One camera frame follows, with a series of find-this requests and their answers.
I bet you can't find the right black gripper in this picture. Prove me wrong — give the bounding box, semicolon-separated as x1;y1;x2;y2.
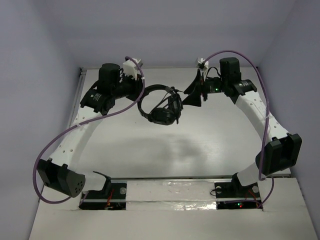
182;69;228;107

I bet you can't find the black headset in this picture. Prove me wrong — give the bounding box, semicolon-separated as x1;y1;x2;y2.
137;84;183;126

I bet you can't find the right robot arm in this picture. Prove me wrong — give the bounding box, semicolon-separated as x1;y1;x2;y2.
182;57;302;197

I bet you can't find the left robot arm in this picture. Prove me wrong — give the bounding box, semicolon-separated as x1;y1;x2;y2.
32;57;145;204

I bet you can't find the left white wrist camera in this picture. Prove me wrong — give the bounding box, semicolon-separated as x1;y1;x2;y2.
122;57;139;80

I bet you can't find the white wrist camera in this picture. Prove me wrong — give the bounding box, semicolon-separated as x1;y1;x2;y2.
122;57;139;80
196;57;209;80

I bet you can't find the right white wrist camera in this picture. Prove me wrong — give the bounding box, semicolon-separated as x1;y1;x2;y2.
196;57;209;80

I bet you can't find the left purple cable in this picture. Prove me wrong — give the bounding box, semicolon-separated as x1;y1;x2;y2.
32;56;146;204

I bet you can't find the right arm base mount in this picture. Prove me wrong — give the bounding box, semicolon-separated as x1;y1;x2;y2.
209;182;262;210

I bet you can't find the metal rail with tape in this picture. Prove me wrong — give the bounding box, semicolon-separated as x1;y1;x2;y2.
79;176;266;211

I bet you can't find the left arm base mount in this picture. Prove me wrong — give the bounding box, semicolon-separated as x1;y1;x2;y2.
78;171;127;211

